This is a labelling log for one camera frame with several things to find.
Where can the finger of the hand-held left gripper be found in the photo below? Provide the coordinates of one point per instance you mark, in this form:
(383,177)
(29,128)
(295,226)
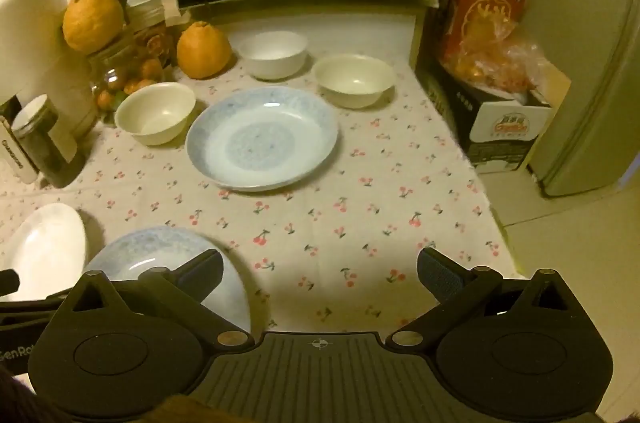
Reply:
(7,283)
(30,307)

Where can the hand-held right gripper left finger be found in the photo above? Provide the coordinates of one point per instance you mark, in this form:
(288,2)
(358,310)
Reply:
(207,270)

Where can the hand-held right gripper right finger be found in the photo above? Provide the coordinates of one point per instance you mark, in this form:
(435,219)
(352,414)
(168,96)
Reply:
(434,275)

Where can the white plate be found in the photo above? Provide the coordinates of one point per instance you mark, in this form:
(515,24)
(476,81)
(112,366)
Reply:
(42,248)

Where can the speckled blue plate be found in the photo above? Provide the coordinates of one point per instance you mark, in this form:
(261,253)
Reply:
(135,253)
(260,143)

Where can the cream bowl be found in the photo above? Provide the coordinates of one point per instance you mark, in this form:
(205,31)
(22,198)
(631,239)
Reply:
(155,113)
(355,78)

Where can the white bowl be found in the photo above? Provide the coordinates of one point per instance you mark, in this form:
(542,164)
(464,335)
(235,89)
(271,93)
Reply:
(272,53)

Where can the cherry print tablecloth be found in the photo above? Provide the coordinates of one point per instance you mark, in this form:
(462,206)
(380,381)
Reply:
(350,213)

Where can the dark jar with white lid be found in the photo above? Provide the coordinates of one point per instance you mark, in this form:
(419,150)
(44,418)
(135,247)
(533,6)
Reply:
(42,143)

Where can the black and white cardboard box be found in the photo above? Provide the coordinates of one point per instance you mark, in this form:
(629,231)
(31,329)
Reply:
(500,128)

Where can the pile of kumquats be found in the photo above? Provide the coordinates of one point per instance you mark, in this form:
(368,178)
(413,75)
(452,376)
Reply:
(142,75)

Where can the glass jar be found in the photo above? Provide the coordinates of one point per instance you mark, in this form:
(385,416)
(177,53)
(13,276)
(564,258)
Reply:
(112,68)

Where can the plastic bag of oranges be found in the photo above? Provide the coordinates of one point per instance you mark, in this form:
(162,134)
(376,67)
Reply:
(505,63)

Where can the white kitchen appliance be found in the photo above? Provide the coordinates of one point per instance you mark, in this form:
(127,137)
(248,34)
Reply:
(30,38)

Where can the stacked white paper cups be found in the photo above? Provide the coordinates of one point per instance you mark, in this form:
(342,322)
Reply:
(147,10)

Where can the grey refrigerator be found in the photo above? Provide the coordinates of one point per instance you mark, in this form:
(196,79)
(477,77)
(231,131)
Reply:
(590,53)

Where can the large orange with leaves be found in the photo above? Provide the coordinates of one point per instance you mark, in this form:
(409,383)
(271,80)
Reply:
(92,20)

